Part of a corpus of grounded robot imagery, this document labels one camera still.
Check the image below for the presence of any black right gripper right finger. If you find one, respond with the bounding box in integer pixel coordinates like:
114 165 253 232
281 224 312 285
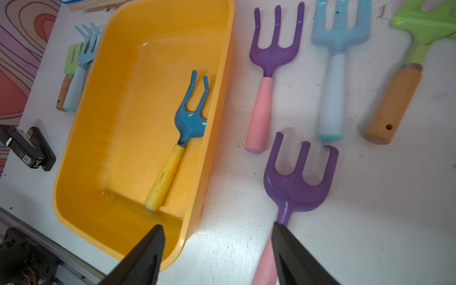
271 222 340 285

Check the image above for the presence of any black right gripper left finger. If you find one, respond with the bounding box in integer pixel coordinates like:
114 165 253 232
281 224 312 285
99 224 166 285

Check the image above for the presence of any purple rake pink handle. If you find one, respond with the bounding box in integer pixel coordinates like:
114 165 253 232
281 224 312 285
252 132 339 285
245 2 305 154

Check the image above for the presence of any yellow plastic storage tray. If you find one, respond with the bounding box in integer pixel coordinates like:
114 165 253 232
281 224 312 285
53 1 235 270

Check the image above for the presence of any light blue fork rake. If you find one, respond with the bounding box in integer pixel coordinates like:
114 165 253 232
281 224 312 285
63 23 102 112

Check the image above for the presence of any light blue hand rake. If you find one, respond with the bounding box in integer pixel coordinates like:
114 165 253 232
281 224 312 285
311 1 372 142

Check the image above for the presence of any green small rake wooden handle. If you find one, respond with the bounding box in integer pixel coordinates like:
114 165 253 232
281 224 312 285
363 1 456 145

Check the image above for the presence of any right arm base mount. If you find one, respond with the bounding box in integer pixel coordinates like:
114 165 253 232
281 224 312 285
1 228 60 285

